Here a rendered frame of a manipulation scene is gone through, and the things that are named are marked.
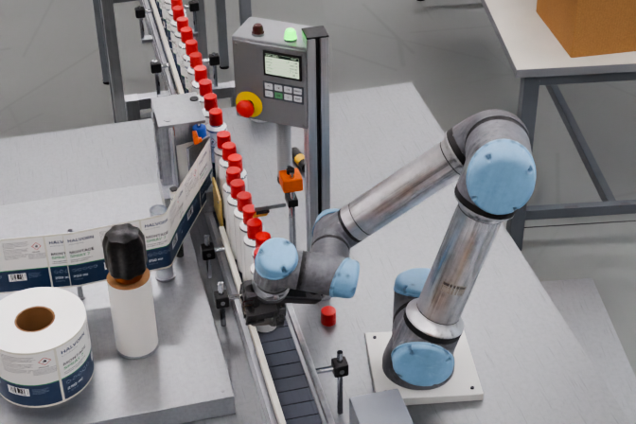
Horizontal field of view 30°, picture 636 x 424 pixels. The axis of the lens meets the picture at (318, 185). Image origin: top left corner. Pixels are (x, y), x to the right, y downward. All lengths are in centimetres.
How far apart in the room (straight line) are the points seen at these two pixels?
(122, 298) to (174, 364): 19
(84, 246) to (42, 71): 292
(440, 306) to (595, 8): 176
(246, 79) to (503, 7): 183
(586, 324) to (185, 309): 88
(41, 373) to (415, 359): 73
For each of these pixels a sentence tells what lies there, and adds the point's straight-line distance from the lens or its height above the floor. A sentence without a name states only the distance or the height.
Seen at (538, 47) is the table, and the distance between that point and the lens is 388.
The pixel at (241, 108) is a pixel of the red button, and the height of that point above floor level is 133.
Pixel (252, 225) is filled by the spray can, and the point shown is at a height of 109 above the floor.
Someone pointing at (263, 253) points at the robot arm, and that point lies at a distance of 217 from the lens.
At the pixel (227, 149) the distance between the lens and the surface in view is 276.
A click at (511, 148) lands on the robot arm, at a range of 204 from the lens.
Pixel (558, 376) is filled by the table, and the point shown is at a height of 83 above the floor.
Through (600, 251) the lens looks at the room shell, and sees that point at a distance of 430.
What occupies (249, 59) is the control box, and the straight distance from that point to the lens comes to 240.
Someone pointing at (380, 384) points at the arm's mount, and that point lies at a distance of 248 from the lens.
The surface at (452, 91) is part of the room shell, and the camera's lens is 517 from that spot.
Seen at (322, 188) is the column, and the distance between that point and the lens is 252.
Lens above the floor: 257
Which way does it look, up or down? 34 degrees down
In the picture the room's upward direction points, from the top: 1 degrees counter-clockwise
